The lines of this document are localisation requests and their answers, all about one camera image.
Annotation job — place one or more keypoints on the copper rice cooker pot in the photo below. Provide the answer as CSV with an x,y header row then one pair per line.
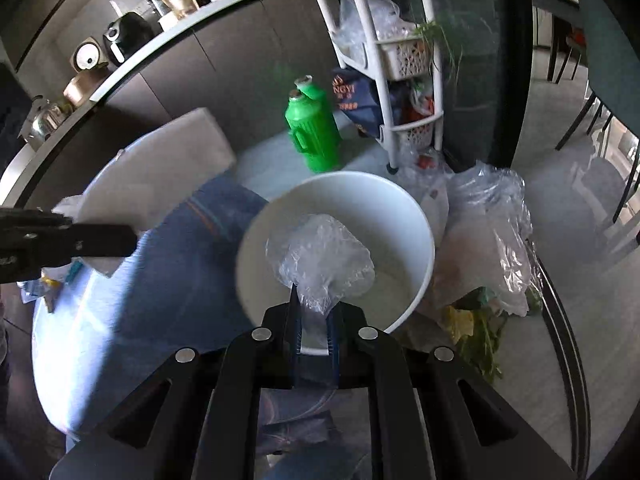
x,y
82,86

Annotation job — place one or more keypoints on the blue plaid tablecloth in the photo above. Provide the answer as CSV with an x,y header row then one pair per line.
x,y
154,372

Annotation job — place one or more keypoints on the black air fryer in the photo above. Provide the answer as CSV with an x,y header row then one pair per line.
x,y
124,36

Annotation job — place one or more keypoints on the white grey kitchen counter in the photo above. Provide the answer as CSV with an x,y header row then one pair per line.
x,y
17,193

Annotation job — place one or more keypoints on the clear plastic bags on floor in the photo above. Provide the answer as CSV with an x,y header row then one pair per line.
x,y
480,223

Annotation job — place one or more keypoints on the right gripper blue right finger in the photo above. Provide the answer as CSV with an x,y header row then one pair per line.
x,y
334,336

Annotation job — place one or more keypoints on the green thermos jug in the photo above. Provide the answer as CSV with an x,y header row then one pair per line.
x,y
313,129

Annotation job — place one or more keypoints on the green vegetable scraps on floor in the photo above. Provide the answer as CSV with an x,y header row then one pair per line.
x,y
475,325

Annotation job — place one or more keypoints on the white paper sheet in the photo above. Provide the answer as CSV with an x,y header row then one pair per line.
x,y
148,179

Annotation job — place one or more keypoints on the dark green dining chair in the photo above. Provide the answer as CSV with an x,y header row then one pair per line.
x,y
613,68

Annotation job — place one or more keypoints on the white round trash bin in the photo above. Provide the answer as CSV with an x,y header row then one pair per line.
x,y
382,215

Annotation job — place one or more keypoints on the dark blue printed bag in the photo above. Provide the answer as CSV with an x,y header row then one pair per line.
x,y
357,97

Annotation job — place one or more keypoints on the white rice cooker lid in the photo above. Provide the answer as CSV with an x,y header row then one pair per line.
x,y
87,55

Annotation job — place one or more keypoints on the clear plastic bag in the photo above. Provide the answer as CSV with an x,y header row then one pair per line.
x,y
323,259

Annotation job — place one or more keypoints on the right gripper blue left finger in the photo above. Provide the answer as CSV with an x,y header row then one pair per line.
x,y
293,336

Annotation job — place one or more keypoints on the white tiered storage rack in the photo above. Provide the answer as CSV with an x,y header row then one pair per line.
x,y
396,46

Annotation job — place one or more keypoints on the steel kettle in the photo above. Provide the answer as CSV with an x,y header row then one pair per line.
x,y
43,119

